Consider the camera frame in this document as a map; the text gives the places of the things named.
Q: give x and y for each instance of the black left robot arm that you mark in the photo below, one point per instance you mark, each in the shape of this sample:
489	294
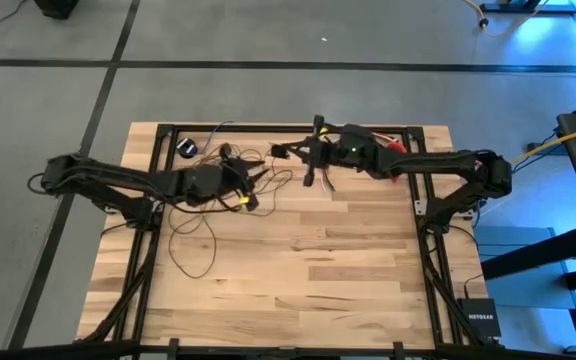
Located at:
118	175

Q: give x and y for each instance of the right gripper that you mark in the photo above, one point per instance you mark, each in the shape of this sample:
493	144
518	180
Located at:
353	147

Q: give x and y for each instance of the black plastic spool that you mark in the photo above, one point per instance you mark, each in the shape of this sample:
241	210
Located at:
280	151

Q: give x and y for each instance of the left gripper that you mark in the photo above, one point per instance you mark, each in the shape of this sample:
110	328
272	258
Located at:
208	182

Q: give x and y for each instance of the blue round camera mount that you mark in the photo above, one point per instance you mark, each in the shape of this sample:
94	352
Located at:
186	148

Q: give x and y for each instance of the black Netgear box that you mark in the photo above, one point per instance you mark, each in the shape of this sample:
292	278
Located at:
479	317

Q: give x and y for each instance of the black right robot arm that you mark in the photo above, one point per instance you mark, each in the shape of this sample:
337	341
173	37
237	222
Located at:
443	165

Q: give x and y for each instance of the black overhead gantry bar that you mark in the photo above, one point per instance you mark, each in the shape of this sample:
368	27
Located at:
288	352

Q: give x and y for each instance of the red tape dispenser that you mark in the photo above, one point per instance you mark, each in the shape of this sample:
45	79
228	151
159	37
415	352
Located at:
395	146

